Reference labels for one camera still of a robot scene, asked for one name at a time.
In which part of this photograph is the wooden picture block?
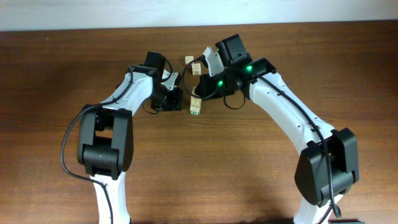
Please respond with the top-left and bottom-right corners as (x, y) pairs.
(190, 96), (201, 109)

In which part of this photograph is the green letter R block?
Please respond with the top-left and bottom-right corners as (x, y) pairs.
(190, 107), (200, 116)

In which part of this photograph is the blue letter D block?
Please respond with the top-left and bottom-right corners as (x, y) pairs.
(192, 86), (198, 96)

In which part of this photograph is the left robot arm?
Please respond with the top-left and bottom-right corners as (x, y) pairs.
(77, 51), (183, 223)

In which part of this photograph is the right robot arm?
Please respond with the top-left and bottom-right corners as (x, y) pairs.
(195, 34), (359, 223)

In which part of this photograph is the letter K block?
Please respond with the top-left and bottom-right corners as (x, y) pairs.
(191, 63), (201, 75)

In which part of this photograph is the letter E block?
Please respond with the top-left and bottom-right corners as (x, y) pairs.
(185, 55), (195, 68)

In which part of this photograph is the left black cable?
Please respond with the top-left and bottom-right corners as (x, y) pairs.
(60, 58), (174, 224)

